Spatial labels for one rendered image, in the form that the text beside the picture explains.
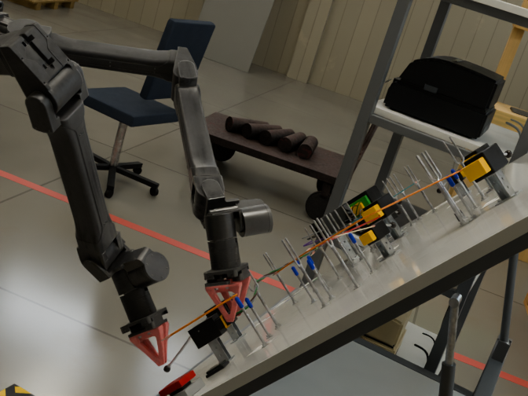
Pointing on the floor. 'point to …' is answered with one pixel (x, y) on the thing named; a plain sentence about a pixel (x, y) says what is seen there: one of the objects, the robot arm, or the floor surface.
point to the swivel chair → (146, 99)
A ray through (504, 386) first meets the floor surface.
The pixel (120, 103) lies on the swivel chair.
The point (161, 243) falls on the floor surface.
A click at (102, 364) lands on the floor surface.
